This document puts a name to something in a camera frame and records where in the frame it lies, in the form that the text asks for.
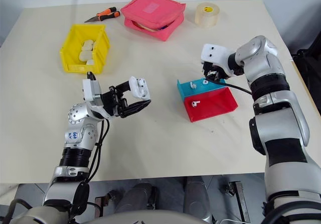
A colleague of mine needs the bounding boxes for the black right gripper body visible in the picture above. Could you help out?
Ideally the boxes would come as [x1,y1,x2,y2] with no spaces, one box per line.
[201,61,228,80]

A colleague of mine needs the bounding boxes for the teal plastic tray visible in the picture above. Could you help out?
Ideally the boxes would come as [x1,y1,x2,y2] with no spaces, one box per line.
[177,78,227,99]

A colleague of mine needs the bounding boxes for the dark grey rounded leg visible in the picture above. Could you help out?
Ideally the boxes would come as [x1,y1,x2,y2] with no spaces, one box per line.
[115,182,158,211]
[184,176,211,216]

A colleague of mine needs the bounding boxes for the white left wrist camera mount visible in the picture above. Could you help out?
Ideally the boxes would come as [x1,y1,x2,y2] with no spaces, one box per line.
[82,71,104,103]

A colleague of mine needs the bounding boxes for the black left shoulder cable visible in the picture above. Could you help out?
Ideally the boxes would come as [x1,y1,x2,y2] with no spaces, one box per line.
[4,198,34,224]

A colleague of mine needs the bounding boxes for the orange black pliers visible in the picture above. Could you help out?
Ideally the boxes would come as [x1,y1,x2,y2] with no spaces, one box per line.
[84,7,121,23]

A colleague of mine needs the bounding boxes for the yellow plastic bin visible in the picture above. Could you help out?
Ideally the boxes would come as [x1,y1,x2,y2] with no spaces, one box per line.
[59,24,111,74]

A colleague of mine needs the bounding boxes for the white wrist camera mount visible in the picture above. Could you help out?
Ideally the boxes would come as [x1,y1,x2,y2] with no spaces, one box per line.
[82,71,104,103]
[200,43,235,78]

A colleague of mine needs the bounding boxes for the grey robot torso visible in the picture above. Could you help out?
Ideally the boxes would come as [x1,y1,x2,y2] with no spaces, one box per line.
[87,208,214,224]

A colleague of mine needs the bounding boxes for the clear tape roll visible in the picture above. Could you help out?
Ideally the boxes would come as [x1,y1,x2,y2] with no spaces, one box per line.
[195,2,221,30]

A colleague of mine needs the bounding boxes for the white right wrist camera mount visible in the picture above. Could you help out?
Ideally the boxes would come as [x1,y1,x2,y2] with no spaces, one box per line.
[200,43,235,78]

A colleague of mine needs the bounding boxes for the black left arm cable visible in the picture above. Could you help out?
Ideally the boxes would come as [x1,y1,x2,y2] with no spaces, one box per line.
[70,119,111,209]

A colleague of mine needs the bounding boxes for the black object beside table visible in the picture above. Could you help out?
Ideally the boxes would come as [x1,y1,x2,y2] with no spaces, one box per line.
[291,32,321,97]

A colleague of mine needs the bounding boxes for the rusty metal bar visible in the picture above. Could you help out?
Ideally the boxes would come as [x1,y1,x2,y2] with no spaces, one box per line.
[95,196,106,217]
[229,181,250,222]

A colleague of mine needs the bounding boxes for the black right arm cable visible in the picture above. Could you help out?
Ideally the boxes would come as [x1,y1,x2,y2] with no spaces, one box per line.
[207,77,253,94]

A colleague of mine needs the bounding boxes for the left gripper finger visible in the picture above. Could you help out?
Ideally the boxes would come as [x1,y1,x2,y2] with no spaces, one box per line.
[115,79,132,92]
[120,99,152,120]

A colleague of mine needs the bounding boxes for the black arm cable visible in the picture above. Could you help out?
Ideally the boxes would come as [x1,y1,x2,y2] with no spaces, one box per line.
[70,119,111,209]
[207,77,253,94]

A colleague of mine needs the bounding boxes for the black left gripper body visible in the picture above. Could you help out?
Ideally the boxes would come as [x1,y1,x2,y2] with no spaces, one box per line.
[101,85,129,119]

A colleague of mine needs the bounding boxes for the pink fabric pouch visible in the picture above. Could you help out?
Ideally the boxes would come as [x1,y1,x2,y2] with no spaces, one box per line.
[120,0,187,42]

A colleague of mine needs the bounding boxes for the red plastic tray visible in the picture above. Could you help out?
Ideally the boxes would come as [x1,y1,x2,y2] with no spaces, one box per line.
[183,86,238,123]

